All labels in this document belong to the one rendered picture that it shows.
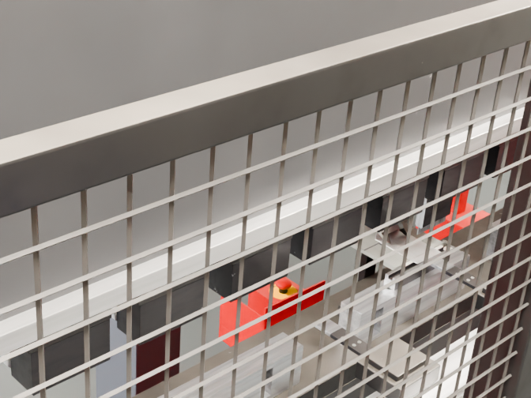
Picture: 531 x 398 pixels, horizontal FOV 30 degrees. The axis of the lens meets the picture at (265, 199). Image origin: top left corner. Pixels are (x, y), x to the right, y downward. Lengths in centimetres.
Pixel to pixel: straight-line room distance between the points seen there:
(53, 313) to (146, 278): 14
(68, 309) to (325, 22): 51
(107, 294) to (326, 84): 77
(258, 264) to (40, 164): 137
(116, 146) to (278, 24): 89
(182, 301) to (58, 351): 24
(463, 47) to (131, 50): 61
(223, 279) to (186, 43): 65
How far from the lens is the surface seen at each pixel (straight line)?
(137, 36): 115
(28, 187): 41
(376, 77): 54
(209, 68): 124
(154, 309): 163
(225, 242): 134
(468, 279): 223
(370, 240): 233
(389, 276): 222
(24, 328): 119
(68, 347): 155
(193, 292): 168
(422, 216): 219
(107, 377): 305
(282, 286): 248
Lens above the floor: 218
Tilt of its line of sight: 29 degrees down
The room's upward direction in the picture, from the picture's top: 5 degrees clockwise
